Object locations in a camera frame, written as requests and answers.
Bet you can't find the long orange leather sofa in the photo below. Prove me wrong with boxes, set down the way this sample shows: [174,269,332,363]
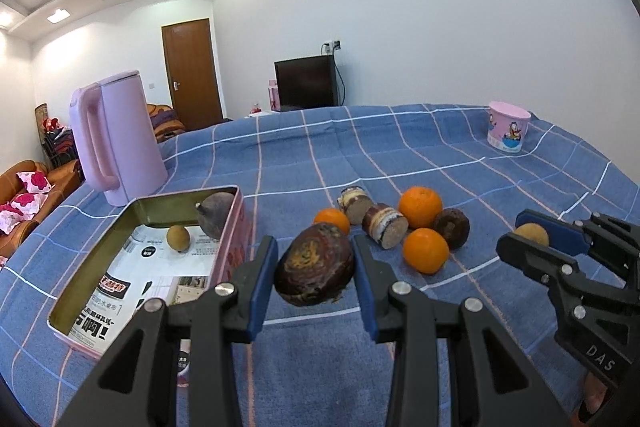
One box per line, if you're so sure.
[0,159,83,258]

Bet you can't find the printed paper liner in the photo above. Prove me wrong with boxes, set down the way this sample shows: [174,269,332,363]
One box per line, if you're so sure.
[67,223,223,355]

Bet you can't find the pink cartoon cup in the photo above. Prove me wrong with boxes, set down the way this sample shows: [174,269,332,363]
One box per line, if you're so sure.
[486,101,532,154]

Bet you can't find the round dark purple fruit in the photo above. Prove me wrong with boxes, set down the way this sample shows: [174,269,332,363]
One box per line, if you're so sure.
[195,192,236,240]

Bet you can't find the dark wrinkled passion fruit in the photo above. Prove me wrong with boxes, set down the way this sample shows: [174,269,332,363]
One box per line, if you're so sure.
[432,208,471,251]

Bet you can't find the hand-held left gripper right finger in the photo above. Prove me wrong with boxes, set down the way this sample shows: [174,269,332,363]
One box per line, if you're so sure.
[351,234,571,427]

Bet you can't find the brown longan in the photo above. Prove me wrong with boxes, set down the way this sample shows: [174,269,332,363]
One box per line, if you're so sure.
[166,225,191,253]
[514,223,551,248]

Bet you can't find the black television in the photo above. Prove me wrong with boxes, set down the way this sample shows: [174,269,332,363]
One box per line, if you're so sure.
[274,55,337,112]

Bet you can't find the small orange leather sofa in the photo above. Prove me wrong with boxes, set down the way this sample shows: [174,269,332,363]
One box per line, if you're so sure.
[146,103,188,142]

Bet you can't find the brown wooden door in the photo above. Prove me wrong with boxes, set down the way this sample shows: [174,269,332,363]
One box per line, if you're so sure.
[161,18,224,131]

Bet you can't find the pink electric kettle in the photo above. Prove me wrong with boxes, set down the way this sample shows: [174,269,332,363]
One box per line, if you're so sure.
[69,69,169,206]

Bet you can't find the black power cable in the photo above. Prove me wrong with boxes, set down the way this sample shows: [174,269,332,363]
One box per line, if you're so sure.
[327,44,347,108]

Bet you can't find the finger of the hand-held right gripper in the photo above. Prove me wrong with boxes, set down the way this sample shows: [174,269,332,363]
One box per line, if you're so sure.
[496,231,586,294]
[515,208,640,288]

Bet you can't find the pink tin box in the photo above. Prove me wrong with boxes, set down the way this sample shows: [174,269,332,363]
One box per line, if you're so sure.
[47,185,248,388]

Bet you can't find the blue checked blanket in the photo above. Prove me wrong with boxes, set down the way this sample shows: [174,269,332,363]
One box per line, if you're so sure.
[0,103,640,427]

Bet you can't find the low white table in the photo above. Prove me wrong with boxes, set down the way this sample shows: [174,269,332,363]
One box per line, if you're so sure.
[245,104,281,120]

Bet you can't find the pink floral cushion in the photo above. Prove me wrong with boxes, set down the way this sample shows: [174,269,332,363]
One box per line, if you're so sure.
[10,192,42,214]
[0,204,23,234]
[16,170,52,194]

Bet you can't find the person's right hand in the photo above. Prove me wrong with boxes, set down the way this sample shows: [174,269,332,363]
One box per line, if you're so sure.
[578,369,613,425]

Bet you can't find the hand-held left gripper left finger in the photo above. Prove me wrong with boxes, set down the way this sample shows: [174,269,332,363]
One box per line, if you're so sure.
[62,235,279,427]

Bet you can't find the orange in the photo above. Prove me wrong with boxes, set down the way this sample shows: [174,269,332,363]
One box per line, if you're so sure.
[313,208,351,238]
[403,228,450,275]
[397,187,444,230]

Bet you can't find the stack of dark chairs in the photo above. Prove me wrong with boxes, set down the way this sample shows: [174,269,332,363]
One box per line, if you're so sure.
[35,103,76,168]

